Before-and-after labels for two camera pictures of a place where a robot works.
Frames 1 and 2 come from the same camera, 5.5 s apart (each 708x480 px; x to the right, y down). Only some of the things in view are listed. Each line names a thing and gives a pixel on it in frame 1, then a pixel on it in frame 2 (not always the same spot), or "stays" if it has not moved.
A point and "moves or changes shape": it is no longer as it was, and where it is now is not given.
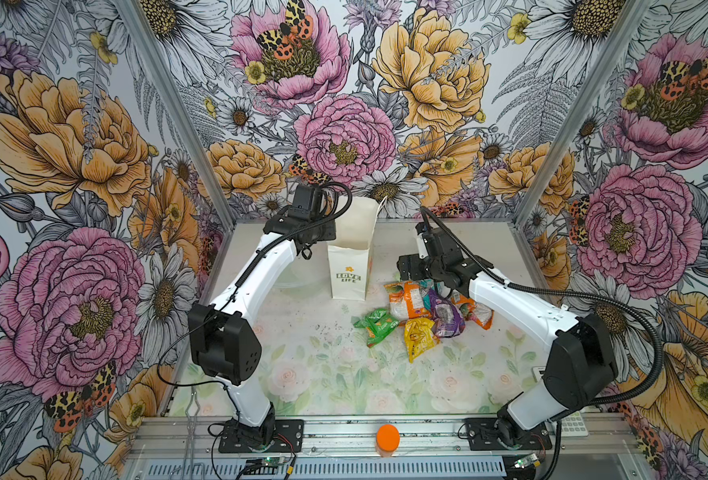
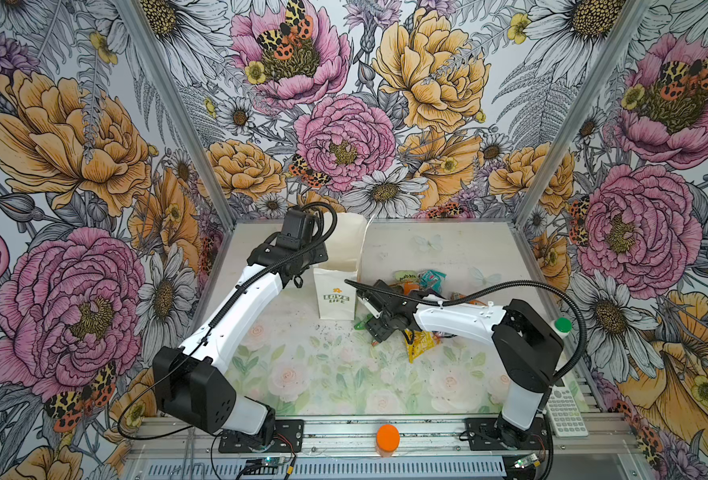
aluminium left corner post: [181, 111] stays
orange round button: [388, 437] stays
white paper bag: [350, 251] moves or changes shape
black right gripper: [403, 266] → [376, 331]
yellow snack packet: [420, 337] stays
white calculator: [573, 426] stays
